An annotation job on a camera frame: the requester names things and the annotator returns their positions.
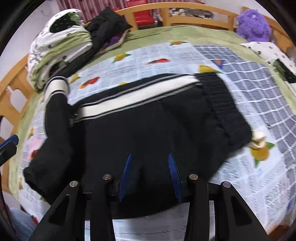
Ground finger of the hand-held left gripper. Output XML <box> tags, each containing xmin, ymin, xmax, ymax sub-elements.
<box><xmin>0</xmin><ymin>135</ymin><xmax>19</xmax><ymax>149</ymax></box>
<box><xmin>0</xmin><ymin>141</ymin><xmax>17</xmax><ymax>166</ymax></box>

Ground purple plush toy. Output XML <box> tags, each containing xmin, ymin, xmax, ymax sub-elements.
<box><xmin>236</xmin><ymin>9</ymin><xmax>272</xmax><ymax>43</ymax></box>

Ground dark folded cloth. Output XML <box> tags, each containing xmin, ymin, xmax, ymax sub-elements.
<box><xmin>49</xmin><ymin>49</ymin><xmax>96</xmax><ymax>80</ymax></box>

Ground grey checked cloth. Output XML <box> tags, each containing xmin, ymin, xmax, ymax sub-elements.
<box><xmin>194</xmin><ymin>45</ymin><xmax>296</xmax><ymax>209</ymax></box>

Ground striped red curtain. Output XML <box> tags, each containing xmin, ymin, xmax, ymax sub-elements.
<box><xmin>57</xmin><ymin>0</ymin><xmax>128</xmax><ymax>23</ymax></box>

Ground green blanket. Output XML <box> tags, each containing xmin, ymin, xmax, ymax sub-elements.
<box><xmin>8</xmin><ymin>24</ymin><xmax>296</xmax><ymax>198</ymax></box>

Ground person's jeans leg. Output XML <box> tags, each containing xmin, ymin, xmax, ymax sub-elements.
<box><xmin>9</xmin><ymin>207</ymin><xmax>38</xmax><ymax>241</ymax></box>

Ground cluttered desk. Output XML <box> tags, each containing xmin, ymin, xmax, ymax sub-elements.
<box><xmin>154</xmin><ymin>0</ymin><xmax>213</xmax><ymax>19</ymax></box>

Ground red chair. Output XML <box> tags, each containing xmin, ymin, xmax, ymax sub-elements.
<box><xmin>126</xmin><ymin>0</ymin><xmax>156</xmax><ymax>26</ymax></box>

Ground folded flower print quilt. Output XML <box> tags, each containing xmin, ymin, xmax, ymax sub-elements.
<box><xmin>27</xmin><ymin>9</ymin><xmax>93</xmax><ymax>91</ymax></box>

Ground flower print pillow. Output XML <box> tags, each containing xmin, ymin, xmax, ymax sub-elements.
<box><xmin>240</xmin><ymin>42</ymin><xmax>296</xmax><ymax>84</ymax></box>

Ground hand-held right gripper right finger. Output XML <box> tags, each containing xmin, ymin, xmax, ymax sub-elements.
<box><xmin>168</xmin><ymin>152</ymin><xmax>271</xmax><ymax>241</ymax></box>

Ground black pants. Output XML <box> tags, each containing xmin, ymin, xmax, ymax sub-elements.
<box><xmin>23</xmin><ymin>72</ymin><xmax>267</xmax><ymax>220</ymax></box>

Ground purple cloth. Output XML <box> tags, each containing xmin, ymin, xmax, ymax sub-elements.
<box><xmin>109</xmin><ymin>34</ymin><xmax>123</xmax><ymax>46</ymax></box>

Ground wooden bed frame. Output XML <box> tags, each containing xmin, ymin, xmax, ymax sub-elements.
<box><xmin>0</xmin><ymin>2</ymin><xmax>296</xmax><ymax>194</ymax></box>

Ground fruit print sheet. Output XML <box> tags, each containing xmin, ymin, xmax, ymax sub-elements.
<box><xmin>18</xmin><ymin>41</ymin><xmax>295</xmax><ymax>241</ymax></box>

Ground black jacket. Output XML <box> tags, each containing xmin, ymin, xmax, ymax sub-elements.
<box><xmin>84</xmin><ymin>7</ymin><xmax>134</xmax><ymax>54</ymax></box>

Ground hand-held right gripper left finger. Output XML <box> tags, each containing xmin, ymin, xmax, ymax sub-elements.
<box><xmin>29</xmin><ymin>152</ymin><xmax>134</xmax><ymax>241</ymax></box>

